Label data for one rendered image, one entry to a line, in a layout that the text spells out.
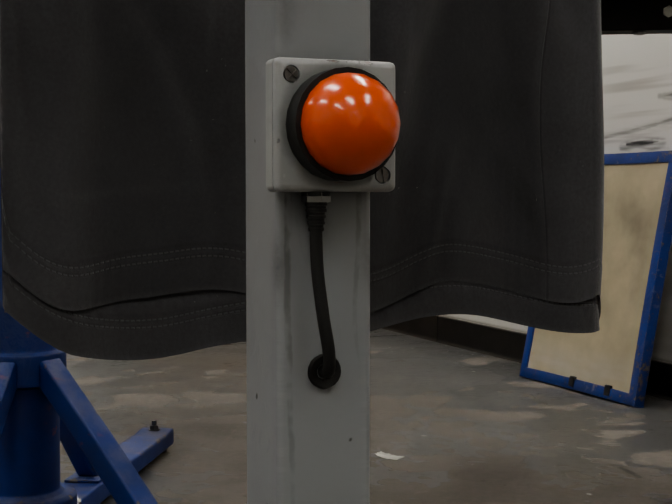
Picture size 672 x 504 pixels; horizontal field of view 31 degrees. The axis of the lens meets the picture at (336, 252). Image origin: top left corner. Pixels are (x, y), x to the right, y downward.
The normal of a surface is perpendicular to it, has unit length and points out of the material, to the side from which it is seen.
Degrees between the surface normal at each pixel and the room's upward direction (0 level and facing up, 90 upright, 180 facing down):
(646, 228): 79
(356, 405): 90
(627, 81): 90
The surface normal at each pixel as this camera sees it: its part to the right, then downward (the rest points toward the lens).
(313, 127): -0.66, 0.19
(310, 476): 0.39, 0.05
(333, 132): -0.41, 0.21
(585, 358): -0.90, -0.20
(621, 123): -0.92, 0.02
